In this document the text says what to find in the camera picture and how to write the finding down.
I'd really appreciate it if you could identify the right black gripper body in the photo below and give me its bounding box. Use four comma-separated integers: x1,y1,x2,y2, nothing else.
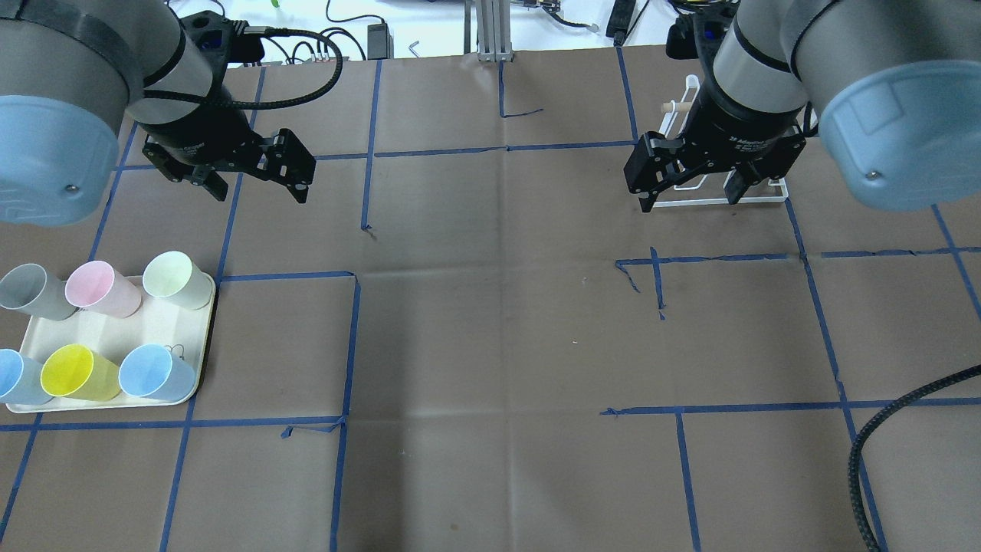
678,84,806,186

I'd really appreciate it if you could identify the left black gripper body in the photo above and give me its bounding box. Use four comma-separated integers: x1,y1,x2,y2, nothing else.
143,106,272,182

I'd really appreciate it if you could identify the pale green-white cup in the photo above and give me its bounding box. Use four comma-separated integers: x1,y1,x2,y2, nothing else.
143,251,214,311

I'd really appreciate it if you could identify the light blue cup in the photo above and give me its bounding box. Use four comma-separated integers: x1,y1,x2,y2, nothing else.
118,343,197,402
1,349,53,406

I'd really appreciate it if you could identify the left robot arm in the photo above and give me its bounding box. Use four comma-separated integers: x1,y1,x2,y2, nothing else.
1,1,337,227

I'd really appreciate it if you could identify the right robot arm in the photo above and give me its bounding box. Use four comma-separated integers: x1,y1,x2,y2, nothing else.
624,1,980,212

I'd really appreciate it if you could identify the pink cup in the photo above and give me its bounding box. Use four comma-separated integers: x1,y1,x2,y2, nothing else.
64,261,143,318

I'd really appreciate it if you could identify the grey cup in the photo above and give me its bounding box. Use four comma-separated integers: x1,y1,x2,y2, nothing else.
1,263,77,321

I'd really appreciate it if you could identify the yellow cup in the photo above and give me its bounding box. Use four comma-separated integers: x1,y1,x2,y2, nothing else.
40,343,120,402

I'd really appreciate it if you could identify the black power adapter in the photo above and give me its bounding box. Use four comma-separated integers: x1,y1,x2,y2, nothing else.
366,22,395,60

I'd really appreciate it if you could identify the cream plastic tray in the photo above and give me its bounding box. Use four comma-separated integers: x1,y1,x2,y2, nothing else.
6,294,216,415

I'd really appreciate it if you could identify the white wire cup rack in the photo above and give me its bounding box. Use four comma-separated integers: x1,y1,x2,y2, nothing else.
653,74,789,209

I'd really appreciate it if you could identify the aluminium frame post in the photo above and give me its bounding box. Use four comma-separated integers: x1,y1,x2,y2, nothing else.
464,1,514,62

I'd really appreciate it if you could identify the black braided cable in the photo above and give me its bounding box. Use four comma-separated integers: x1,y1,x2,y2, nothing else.
848,364,981,552

